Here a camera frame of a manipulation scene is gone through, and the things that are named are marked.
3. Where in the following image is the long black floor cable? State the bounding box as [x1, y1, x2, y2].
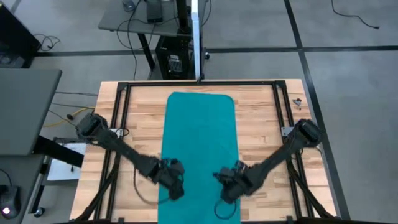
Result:
[330, 0, 381, 30]

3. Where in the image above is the yellow cable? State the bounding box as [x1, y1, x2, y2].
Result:
[43, 107, 95, 128]

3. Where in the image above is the black computer tower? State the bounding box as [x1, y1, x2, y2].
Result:
[154, 34, 197, 80]

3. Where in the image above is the low grey desk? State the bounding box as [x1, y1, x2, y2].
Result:
[0, 154, 45, 224]

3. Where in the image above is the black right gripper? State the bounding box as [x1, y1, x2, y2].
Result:
[212, 160, 253, 205]

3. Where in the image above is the white board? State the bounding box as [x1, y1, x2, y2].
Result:
[46, 143, 84, 182]

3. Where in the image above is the large grey desk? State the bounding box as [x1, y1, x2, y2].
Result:
[0, 68, 63, 156]

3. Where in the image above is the black power brick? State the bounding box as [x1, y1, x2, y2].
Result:
[146, 0, 164, 24]

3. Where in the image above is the black desk foot bar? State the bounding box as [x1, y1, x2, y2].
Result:
[32, 136, 85, 169]

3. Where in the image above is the teal microfibre towel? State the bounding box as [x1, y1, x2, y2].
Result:
[157, 91, 243, 224]

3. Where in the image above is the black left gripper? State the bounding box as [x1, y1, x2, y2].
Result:
[151, 157, 187, 202]

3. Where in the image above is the black cable bundle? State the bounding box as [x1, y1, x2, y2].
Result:
[33, 33, 62, 52]

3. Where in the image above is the white vertical post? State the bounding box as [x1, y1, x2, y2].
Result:
[189, 0, 203, 82]

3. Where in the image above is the grey desk with black legs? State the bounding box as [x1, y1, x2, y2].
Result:
[98, 0, 200, 72]

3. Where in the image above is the black monitor stand pole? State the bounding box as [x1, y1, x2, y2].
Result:
[175, 0, 192, 35]

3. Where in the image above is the right gripper cable loop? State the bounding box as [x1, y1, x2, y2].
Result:
[213, 198, 239, 221]

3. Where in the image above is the small grey desk device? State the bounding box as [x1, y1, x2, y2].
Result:
[121, 0, 136, 12]

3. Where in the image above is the left gripper cable loop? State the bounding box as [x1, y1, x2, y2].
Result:
[132, 167, 172, 207]

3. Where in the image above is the black computer mouse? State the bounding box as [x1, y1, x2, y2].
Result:
[0, 185, 22, 220]

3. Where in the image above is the gripper cable loop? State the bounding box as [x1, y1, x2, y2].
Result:
[213, 198, 239, 221]
[132, 167, 172, 207]

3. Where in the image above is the black hanging desk cable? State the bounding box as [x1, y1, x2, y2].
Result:
[126, 0, 139, 81]

